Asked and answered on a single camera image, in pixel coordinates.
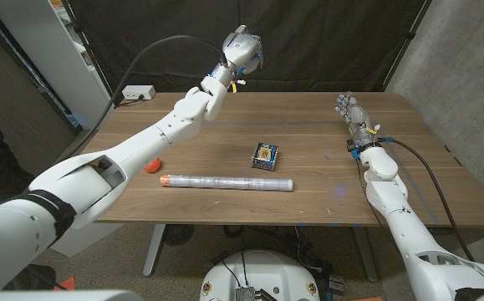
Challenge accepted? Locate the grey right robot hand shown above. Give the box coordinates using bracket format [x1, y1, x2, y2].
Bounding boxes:
[335, 92, 383, 150]

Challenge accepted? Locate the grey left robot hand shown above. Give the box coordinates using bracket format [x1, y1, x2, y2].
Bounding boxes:
[210, 23, 264, 87]

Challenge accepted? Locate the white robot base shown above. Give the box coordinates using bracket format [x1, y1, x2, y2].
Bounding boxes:
[199, 249, 321, 301]

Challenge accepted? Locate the blue spam can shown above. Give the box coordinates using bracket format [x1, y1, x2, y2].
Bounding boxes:
[251, 141, 279, 172]

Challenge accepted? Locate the red stress ball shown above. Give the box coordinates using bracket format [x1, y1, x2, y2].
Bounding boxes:
[144, 157, 162, 174]

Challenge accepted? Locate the black backdrop cloth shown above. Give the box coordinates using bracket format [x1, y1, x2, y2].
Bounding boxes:
[68, 0, 429, 94]

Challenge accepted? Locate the white power strip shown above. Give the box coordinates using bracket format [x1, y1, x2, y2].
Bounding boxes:
[121, 84, 157, 101]

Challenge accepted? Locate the clear tube orange cap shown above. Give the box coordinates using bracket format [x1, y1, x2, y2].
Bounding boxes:
[159, 174, 294, 192]

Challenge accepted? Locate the white table leg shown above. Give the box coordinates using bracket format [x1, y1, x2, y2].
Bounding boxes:
[143, 224, 166, 278]
[352, 225, 380, 283]

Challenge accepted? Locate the black round fan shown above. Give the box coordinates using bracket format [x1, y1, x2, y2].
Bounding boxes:
[161, 224, 196, 247]

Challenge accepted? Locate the white cabinet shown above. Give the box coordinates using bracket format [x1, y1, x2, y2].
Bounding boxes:
[0, 0, 125, 258]

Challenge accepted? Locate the orange floor piece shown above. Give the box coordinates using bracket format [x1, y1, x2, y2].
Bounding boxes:
[53, 275, 76, 292]

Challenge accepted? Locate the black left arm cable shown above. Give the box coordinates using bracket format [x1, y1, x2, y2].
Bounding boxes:
[68, 34, 228, 154]

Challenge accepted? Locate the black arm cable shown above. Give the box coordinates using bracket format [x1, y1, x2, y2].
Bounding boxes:
[68, 34, 228, 154]
[381, 136, 475, 263]

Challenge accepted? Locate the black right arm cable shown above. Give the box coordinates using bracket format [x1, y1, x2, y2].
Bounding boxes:
[381, 136, 475, 263]

